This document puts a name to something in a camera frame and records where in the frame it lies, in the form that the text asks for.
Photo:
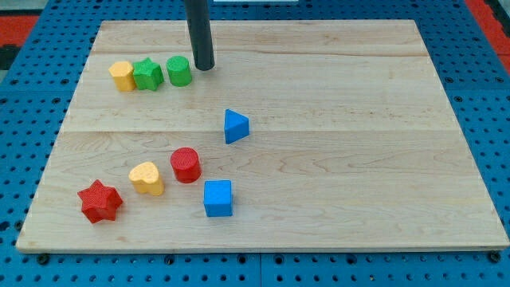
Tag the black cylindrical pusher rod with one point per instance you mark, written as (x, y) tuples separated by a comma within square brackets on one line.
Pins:
[(198, 21)]

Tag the green cylinder block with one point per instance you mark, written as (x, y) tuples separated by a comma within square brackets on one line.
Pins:
[(178, 69)]

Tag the green star block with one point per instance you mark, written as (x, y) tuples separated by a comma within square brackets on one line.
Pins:
[(147, 74)]

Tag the red star block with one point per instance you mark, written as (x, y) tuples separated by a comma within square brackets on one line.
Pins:
[(99, 202)]

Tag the yellow pentagon block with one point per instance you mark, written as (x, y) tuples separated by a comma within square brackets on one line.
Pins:
[(122, 75)]

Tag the blue triangle block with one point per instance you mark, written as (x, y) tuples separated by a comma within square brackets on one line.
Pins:
[(236, 126)]

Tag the red cylinder block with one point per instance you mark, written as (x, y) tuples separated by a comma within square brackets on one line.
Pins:
[(185, 164)]

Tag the light wooden board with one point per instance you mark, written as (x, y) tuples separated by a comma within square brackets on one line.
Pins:
[(353, 146)]

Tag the yellow heart block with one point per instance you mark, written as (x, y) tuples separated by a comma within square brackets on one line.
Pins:
[(146, 179)]

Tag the blue cube block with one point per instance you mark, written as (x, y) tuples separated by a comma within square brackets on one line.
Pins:
[(218, 198)]

